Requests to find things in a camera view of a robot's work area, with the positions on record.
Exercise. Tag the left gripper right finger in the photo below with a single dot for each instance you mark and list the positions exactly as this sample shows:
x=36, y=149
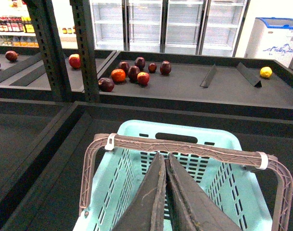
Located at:
x=190, y=209

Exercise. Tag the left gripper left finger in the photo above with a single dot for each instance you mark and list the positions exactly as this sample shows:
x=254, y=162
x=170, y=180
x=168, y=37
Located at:
x=146, y=211

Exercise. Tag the light blue plastic basket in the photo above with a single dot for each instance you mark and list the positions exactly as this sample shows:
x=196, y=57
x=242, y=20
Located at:
x=118, y=175

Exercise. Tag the brown basket handle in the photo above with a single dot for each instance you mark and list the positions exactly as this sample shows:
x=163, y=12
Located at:
x=259, y=160

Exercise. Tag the dark purple apple front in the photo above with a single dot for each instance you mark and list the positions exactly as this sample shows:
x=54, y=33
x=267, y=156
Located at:
x=106, y=84

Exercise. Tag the red apple small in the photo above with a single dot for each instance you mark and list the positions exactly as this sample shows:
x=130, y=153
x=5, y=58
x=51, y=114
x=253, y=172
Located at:
x=143, y=78

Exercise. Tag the dark apple middle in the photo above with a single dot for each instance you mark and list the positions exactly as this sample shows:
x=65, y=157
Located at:
x=133, y=73

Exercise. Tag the dark apple right back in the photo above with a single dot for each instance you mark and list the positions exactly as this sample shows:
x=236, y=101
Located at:
x=165, y=68

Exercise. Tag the dark apple behind orange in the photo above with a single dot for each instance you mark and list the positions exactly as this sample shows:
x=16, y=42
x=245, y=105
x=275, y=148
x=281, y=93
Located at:
x=124, y=66

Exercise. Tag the dark apple tall back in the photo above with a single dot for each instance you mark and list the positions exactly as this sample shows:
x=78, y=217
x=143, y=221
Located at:
x=140, y=63

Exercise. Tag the red apple far left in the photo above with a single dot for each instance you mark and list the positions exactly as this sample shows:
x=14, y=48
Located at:
x=74, y=61

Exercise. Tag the dark red apple back left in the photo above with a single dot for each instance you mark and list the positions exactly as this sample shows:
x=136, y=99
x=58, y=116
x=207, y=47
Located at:
x=11, y=56

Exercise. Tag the black flat divider strip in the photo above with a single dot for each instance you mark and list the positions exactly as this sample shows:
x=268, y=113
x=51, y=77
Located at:
x=209, y=77

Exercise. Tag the orange red fruit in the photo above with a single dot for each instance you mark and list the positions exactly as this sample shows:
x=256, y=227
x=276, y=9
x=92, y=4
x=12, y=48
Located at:
x=118, y=75

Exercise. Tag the black triangular divider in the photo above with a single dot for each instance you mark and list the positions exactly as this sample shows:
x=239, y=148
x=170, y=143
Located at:
x=248, y=75

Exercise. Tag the yellow lemon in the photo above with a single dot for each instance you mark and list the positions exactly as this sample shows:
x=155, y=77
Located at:
x=265, y=72

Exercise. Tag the glass door fridge row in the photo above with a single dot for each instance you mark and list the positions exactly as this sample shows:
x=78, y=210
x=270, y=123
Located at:
x=195, y=27

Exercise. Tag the white chest freezer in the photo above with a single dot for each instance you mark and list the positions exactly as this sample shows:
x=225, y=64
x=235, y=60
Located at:
x=271, y=38

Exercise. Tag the shelf of bottles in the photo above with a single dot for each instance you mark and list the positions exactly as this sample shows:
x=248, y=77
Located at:
x=17, y=28

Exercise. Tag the black metal shelf post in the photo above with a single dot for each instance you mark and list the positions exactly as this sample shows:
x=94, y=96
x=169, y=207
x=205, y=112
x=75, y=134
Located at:
x=85, y=43

